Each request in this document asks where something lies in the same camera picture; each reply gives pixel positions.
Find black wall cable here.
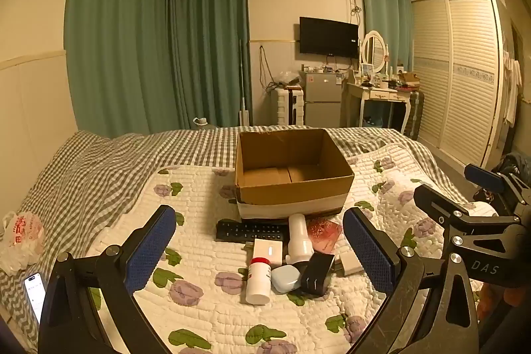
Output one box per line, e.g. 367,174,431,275
259,45,276,89

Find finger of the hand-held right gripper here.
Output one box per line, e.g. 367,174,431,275
414,184,478,223
464,163,519,209

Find silver small fridge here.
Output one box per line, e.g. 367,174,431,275
299,70,345,127

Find white slatted wardrobe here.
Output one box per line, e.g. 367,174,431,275
411,0,511,170

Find white plastic bottle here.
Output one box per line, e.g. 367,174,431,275
285,214,315,264

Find smartphone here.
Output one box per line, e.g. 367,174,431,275
24,272,47,325

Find white mop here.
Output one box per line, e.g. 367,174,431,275
237,39,252,126

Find oval white mirror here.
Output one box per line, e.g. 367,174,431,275
360,30,391,75

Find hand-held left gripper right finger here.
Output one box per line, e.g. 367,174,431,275
342,207,482,354

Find hanging clothes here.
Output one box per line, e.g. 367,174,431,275
502,49,522,126

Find white suitcase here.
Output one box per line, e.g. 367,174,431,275
271,86,307,126

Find small white box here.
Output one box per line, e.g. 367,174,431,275
251,239,285,267

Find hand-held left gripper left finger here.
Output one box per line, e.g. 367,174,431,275
38,205,177,354

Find green curtain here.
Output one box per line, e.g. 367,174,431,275
166,0,254,128
62,0,171,139
359,0,416,75

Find white charger block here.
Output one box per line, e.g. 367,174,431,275
334,250,363,277

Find red foil packet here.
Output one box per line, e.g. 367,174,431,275
307,218,345,254

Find person's right hand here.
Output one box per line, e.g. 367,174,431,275
478,287,531,322

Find small brown box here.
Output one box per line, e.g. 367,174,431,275
397,72,420,89

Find light blue case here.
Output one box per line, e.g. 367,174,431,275
271,265,301,292

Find clear plastic bag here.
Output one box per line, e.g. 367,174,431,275
276,71,300,87

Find white plastic bag red print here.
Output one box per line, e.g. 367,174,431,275
0,211,45,276

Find brown cardboard box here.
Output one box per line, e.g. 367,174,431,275
234,128,355,221

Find white pill bottle red label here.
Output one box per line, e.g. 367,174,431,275
245,258,272,306

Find black wall television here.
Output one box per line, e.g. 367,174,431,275
299,17,359,58

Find dark suitcase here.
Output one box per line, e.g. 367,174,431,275
404,89,424,141

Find white floral quilt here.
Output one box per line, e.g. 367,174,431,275
89,142,490,354

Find black power adapter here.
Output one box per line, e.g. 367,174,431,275
299,252,336,295

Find black remote control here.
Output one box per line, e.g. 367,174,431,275
215,219,291,244

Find white dressing table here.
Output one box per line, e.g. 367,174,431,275
342,80,409,135

